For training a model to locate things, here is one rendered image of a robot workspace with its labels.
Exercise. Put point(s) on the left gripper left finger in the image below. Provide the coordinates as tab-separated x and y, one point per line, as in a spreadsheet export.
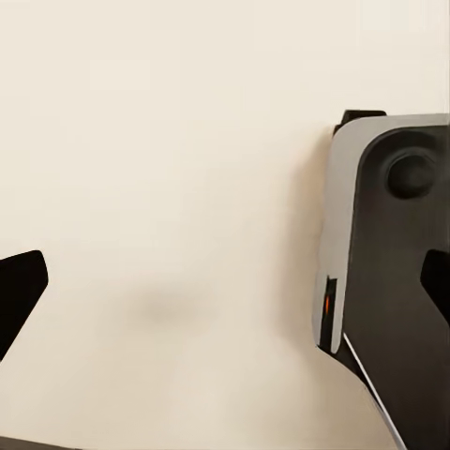
23	279

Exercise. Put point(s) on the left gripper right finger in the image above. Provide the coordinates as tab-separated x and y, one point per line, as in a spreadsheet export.
435	278

